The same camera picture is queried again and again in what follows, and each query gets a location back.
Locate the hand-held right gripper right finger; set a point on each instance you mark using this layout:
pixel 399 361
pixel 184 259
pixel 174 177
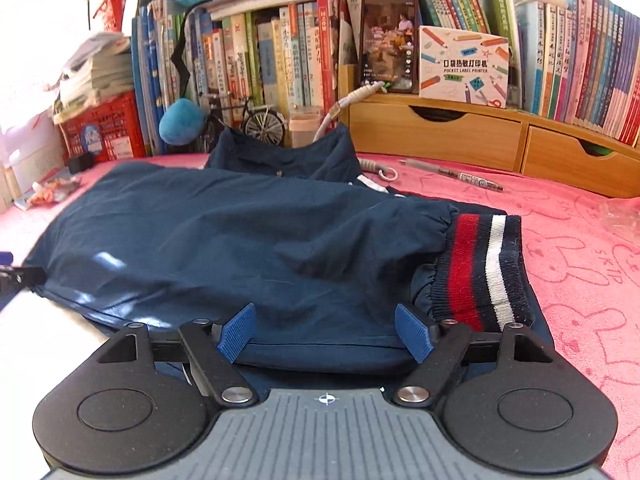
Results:
pixel 412 332

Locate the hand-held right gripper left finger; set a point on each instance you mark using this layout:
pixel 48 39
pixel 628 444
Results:
pixel 237 332

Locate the navy and white jacket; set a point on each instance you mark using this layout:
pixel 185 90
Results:
pixel 225 235

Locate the thin blue book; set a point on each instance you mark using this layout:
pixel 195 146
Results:
pixel 22 203

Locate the small black box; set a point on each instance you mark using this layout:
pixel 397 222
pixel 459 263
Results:
pixel 80 162

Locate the ballpoint pen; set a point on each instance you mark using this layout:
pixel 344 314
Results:
pixel 465 178

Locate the red plastic crate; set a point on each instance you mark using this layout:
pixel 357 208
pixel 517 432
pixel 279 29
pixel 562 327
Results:
pixel 110 130

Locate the pink rabbit print blanket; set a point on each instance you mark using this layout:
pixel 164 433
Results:
pixel 575 285

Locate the wooden drawer organiser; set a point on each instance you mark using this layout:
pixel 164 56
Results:
pixel 450 135

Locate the stack of paper workbooks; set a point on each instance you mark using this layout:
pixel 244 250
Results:
pixel 95 75

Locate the black model bicycle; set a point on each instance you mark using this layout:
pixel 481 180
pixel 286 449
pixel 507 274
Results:
pixel 262 127

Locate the clear plastic jar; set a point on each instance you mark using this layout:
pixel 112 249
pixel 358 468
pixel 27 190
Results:
pixel 305 127

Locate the blue plush ball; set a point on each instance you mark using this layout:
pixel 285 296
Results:
pixel 182 122

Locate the row of tall blue workbooks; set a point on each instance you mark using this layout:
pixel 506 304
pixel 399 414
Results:
pixel 150 70

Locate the clear plastic bag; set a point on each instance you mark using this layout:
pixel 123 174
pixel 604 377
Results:
pixel 622 220

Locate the red plastic basket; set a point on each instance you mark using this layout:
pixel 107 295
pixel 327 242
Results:
pixel 110 12

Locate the white label printer box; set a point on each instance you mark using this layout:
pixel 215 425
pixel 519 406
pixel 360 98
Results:
pixel 460 70

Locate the row of thick storybooks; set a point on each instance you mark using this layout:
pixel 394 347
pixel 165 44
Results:
pixel 280 50

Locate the black smartphone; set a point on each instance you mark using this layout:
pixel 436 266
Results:
pixel 387 40

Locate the row of pink slim books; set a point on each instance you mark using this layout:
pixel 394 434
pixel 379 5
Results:
pixel 590 60

